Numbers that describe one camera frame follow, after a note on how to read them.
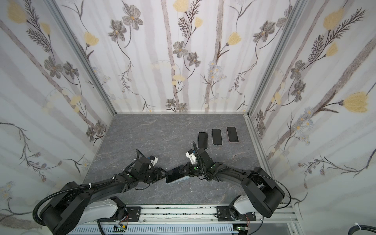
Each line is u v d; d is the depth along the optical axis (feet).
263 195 1.42
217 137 3.45
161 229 2.31
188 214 2.47
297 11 2.27
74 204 1.39
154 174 2.50
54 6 2.22
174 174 2.63
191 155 2.63
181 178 2.69
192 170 2.41
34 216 1.33
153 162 2.67
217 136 3.45
